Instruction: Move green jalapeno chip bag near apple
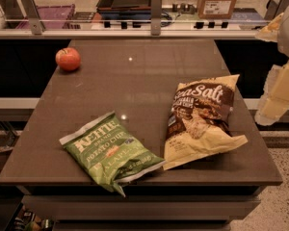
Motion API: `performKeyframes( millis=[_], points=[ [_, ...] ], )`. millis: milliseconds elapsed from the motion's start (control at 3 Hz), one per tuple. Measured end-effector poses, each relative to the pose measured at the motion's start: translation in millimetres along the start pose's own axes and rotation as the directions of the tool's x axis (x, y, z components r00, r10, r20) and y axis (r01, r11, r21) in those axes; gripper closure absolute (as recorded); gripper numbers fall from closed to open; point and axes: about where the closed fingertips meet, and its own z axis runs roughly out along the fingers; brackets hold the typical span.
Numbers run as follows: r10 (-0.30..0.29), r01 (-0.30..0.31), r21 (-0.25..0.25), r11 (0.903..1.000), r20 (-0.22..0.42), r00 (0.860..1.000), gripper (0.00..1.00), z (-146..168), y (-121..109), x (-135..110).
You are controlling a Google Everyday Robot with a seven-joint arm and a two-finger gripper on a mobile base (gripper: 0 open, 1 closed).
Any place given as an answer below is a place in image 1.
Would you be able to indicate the red apple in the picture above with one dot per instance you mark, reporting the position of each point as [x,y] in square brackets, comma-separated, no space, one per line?
[68,59]

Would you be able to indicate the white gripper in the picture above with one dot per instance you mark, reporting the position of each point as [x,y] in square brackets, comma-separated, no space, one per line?
[275,102]

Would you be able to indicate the right metal rail bracket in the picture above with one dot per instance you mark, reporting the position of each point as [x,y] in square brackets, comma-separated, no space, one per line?
[275,7]

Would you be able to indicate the yellow sea salt chip bag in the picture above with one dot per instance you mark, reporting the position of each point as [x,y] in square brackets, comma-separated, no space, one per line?
[198,121]

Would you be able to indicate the brown table drawer base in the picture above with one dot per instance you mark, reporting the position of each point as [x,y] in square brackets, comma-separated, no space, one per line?
[142,212]

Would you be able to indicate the middle metal rail bracket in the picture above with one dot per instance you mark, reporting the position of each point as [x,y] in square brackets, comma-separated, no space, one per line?
[156,10]

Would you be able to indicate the metal rail bracket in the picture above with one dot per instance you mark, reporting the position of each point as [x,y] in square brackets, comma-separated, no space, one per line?
[156,10]
[32,15]
[275,7]

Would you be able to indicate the left metal rail bracket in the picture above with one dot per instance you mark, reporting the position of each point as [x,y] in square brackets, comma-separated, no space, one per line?
[32,15]

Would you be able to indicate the purple plastic crate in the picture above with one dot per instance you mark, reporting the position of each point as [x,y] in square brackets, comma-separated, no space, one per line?
[56,17]

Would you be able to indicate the cardboard box with label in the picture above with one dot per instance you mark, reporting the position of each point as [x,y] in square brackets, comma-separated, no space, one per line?
[215,9]

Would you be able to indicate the green jalapeno chip bag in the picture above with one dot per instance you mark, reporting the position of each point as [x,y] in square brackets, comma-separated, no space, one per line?
[109,154]

